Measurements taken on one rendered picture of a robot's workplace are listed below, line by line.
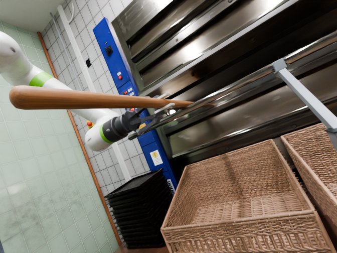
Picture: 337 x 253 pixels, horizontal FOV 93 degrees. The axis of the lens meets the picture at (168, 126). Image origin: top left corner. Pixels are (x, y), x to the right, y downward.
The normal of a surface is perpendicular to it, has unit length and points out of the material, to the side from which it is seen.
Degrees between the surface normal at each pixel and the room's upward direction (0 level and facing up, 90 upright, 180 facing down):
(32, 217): 90
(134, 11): 90
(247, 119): 70
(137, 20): 90
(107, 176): 90
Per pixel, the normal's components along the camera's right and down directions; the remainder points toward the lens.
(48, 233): 0.82, -0.38
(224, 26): -0.53, -0.21
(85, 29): -0.42, 0.11
